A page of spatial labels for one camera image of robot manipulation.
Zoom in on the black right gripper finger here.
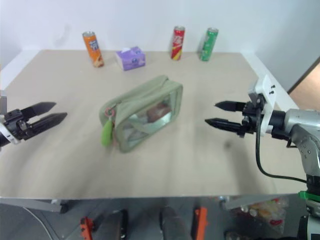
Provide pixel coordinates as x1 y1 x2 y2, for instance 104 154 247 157
204 117 244 138
214 100 247 113

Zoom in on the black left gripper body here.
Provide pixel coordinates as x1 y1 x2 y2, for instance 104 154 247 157
1 108 35 142

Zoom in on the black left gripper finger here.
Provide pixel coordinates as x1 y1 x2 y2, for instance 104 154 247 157
27 112 68 136
20 101 57 119

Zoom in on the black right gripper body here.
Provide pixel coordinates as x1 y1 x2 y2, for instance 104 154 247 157
237 95 266 139

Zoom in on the green transparent pouch bag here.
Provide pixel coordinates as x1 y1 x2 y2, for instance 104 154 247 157
98 74 184 154

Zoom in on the green zipper pull tag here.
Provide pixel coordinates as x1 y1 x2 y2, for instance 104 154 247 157
100 119 115 147

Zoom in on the green soda can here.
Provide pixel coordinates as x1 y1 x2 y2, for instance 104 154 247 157
198 27 220 62

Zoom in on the brown wooden panel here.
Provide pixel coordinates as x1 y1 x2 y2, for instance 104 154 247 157
286 55 320 111

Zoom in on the orange soda can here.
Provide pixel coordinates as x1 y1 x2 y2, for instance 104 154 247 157
82 31 105 69

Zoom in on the red soda can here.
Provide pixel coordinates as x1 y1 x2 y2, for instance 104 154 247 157
170 25 186 61

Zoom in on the clear bag of snacks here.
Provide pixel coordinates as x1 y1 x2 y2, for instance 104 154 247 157
229 196 289 236

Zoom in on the orange clamp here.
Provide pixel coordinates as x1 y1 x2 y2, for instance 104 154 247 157
79 215 92 240
194 206 209 240

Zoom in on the purple tissue pack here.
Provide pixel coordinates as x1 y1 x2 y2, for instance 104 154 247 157
115 45 147 72

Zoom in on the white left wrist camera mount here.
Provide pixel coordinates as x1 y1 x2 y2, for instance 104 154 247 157
0 89 21 146

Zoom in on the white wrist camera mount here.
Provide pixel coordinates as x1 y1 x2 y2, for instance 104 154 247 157
0 89 21 146
247 74 277 138

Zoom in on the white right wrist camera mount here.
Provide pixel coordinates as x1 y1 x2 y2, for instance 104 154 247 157
247 74 277 138

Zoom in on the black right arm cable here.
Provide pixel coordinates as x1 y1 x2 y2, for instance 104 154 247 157
254 109 309 182

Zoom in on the pink zipper ring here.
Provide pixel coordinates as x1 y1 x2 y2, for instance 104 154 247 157
104 105 117 118

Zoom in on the white floor cable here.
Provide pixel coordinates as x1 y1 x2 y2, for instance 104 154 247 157
23 206 53 240

